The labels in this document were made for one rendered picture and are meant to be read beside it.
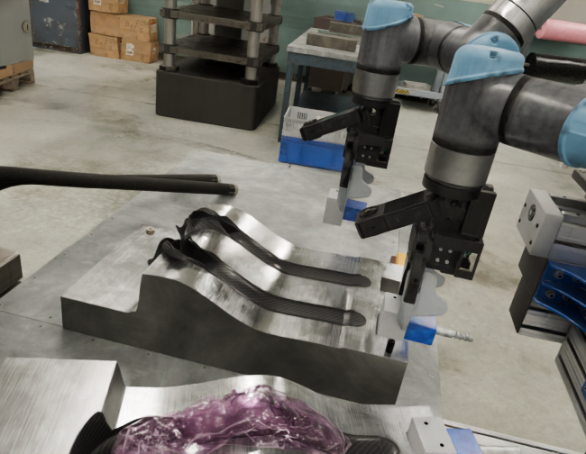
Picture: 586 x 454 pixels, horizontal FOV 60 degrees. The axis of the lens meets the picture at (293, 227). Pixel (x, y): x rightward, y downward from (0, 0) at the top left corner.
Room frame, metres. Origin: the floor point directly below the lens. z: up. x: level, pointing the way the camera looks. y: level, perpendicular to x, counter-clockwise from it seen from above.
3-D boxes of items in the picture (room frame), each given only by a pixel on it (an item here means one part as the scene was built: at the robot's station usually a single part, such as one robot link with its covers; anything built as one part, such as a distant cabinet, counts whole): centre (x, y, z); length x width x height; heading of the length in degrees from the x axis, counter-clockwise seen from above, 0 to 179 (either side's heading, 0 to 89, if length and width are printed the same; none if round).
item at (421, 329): (0.60, -0.21, 0.90); 0.13 x 0.05 x 0.05; 82
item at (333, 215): (0.90, -0.12, 0.93); 0.13 x 0.05 x 0.05; 82
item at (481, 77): (0.60, -0.19, 1.22); 0.09 x 0.08 x 0.11; 50
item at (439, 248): (0.60, -0.19, 1.06); 0.09 x 0.08 x 0.12; 82
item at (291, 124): (3.95, -0.12, 0.28); 0.61 x 0.41 x 0.15; 86
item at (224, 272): (0.68, 0.04, 0.92); 0.35 x 0.16 x 0.09; 82
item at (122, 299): (0.70, 0.05, 0.87); 0.50 x 0.26 x 0.14; 82
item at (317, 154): (3.95, -0.12, 0.11); 0.61 x 0.41 x 0.22; 86
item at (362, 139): (0.90, -0.11, 1.09); 0.09 x 0.08 x 0.12; 82
